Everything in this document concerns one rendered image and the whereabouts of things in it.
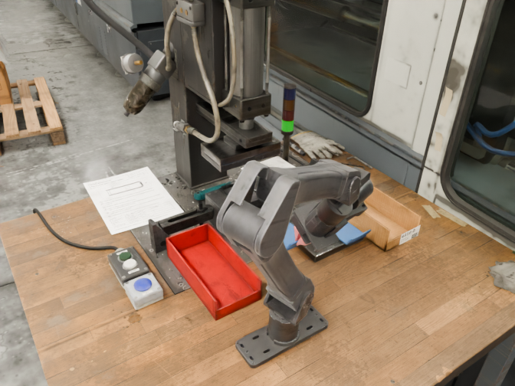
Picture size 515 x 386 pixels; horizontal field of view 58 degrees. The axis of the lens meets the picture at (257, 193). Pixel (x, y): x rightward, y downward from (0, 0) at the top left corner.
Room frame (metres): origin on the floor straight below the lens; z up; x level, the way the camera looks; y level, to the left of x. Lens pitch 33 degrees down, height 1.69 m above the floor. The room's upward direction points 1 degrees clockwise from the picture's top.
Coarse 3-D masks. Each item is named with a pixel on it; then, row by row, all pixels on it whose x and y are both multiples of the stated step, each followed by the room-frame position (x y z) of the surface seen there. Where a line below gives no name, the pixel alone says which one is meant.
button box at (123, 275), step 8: (40, 216) 1.04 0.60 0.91; (48, 224) 1.00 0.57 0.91; (64, 240) 0.93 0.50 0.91; (88, 248) 0.91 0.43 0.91; (96, 248) 0.91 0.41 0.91; (104, 248) 0.91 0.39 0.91; (112, 248) 0.90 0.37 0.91; (120, 248) 0.89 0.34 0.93; (128, 248) 0.88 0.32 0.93; (112, 256) 0.85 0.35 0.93; (136, 256) 0.86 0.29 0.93; (112, 264) 0.83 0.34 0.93; (120, 264) 0.82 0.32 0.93; (136, 264) 0.82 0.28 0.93; (144, 264) 0.83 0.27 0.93; (120, 272) 0.80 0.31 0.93; (128, 272) 0.80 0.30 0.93; (136, 272) 0.80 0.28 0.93; (144, 272) 0.80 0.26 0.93; (120, 280) 0.78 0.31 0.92; (128, 280) 0.78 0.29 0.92
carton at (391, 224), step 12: (372, 192) 1.13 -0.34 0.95; (372, 204) 1.13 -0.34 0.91; (384, 204) 1.09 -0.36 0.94; (396, 204) 1.06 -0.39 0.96; (360, 216) 1.01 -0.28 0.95; (372, 216) 1.08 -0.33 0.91; (384, 216) 1.08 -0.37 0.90; (396, 216) 1.05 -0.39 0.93; (408, 216) 1.02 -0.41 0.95; (420, 216) 1.00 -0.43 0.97; (360, 228) 1.01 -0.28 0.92; (372, 228) 0.97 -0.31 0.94; (384, 228) 0.94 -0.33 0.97; (396, 228) 1.02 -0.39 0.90; (408, 228) 1.01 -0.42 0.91; (372, 240) 0.97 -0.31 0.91; (384, 240) 0.94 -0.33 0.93; (396, 240) 0.95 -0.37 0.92
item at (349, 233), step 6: (348, 222) 1.02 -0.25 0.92; (342, 228) 0.99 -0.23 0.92; (348, 228) 0.99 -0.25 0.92; (354, 228) 1.00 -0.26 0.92; (336, 234) 0.97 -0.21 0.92; (342, 234) 0.97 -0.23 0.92; (348, 234) 0.97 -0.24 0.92; (354, 234) 0.97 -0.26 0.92; (360, 234) 0.94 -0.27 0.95; (342, 240) 0.94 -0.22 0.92; (348, 240) 0.94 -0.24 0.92; (354, 240) 0.94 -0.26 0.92
